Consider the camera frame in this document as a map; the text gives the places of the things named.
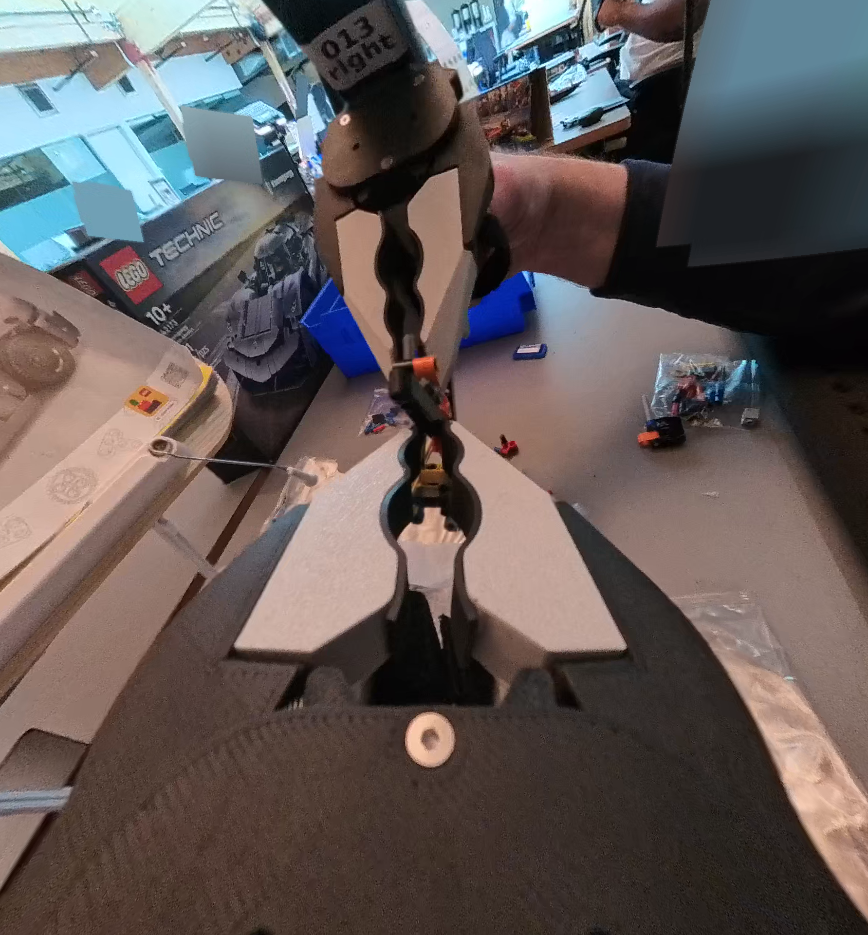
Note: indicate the black perforated board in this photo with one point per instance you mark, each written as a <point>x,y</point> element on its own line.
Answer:
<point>843,475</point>

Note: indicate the small blue lego piece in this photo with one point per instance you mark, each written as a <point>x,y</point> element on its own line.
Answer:
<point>531,352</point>

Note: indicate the wooden office desk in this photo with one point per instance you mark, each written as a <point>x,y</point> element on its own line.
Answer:
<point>594,109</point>

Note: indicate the small lego set box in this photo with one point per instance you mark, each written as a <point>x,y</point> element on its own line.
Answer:
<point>507,106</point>

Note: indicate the partly built black lego assembly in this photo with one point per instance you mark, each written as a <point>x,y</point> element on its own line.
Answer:
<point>419,398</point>

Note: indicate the lego instruction booklet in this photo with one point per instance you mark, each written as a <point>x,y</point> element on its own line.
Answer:
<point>39,438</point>

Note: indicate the person's right forearm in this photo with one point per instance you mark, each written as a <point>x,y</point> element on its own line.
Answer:
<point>696,307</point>

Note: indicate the person's right hand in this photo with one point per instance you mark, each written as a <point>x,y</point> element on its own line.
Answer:
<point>558,212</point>

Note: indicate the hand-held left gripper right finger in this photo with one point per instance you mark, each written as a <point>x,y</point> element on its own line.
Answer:
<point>543,584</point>

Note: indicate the small bag of lego parts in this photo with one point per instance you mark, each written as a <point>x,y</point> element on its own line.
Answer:
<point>696,387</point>

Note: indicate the black lego set box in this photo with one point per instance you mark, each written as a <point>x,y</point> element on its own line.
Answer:
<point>185,248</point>

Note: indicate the clear bag of pale parts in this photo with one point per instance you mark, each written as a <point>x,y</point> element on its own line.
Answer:
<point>295,505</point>

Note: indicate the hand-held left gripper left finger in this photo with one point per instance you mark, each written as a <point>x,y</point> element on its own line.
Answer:
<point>317,584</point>

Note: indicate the red lego part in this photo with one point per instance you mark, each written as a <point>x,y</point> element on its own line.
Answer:
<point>507,444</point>

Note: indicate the small bag of blue parts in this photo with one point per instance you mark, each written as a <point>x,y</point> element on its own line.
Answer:
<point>382,422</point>

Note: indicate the blue plastic bin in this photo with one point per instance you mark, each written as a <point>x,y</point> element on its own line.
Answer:
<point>331,332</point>

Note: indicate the clear plastic bag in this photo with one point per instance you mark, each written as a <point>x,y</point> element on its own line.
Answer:
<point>806,767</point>

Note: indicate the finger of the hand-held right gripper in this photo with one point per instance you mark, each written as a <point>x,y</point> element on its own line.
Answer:
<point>361,270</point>
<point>445,248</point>

